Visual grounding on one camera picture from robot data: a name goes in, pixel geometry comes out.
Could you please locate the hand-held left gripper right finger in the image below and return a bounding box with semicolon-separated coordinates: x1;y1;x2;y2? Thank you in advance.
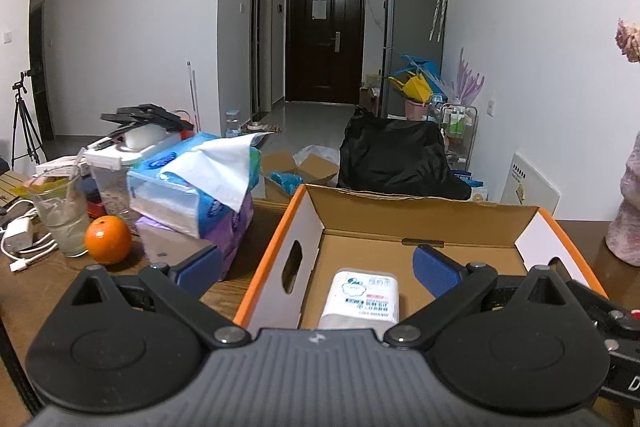
382;243;597;351

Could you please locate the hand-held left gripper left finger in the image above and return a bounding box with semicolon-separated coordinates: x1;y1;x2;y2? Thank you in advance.
50;244;253;351

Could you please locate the orange and white cardboard box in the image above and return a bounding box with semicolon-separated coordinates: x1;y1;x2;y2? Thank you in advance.
232;183;610;333

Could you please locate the white wipes pack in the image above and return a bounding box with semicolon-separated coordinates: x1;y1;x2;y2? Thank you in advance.
318;270;401;331

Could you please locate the purple tissue pack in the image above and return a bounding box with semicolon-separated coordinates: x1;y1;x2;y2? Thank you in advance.
135;194;255;283

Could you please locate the blue tissue pack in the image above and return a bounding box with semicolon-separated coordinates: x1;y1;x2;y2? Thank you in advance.
126;132;275;239

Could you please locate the stack of blue packets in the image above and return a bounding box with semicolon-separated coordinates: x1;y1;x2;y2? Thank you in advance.
447;167;488;202

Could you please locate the orange fruit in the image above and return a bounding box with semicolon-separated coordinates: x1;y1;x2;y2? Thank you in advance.
84;215;133;266

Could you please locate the clear container with white lid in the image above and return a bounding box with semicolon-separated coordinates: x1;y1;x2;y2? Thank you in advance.
84;132;181;233

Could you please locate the black bag on chair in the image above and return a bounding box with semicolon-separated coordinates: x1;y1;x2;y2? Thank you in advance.
337;107;473;202

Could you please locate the white board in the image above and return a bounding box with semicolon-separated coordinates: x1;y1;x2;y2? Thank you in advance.
500;151;562;220

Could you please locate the pink textured vase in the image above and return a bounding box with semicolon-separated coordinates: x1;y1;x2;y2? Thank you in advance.
605;147;640;268

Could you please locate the red bucket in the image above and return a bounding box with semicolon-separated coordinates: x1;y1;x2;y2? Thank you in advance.
172;109;195;140

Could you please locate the brown cardboard box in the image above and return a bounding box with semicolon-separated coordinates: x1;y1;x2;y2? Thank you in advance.
260;151;341;202

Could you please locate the clear drinking glass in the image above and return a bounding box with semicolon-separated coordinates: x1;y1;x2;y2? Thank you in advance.
25;174;92;258

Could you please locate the metal trolley cart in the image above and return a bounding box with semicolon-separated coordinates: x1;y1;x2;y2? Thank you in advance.
435;102;480;168

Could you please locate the black folded stand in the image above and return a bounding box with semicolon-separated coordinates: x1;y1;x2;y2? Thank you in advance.
100;104;187;134

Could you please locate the white plastic bag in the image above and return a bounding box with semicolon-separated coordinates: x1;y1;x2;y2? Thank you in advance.
292;144;341;165

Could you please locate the pink bucket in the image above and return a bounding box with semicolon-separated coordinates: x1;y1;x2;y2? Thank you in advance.
404;99;433;122

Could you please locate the purple umbrella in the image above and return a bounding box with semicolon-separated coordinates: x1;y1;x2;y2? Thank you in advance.
442;48;486;105

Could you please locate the grey refrigerator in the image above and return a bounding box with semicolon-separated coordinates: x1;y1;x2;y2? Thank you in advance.
382;0;446;120

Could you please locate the black tripod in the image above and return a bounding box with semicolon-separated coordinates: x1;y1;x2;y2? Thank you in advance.
10;69;45;170

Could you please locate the dark brown door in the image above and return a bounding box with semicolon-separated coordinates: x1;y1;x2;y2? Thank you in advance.
285;0;367;104

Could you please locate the white folded umbrella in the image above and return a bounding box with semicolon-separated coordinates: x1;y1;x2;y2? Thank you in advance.
429;0;448;44

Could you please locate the white charger with cable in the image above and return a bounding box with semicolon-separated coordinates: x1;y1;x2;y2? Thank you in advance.
0;227;58;274

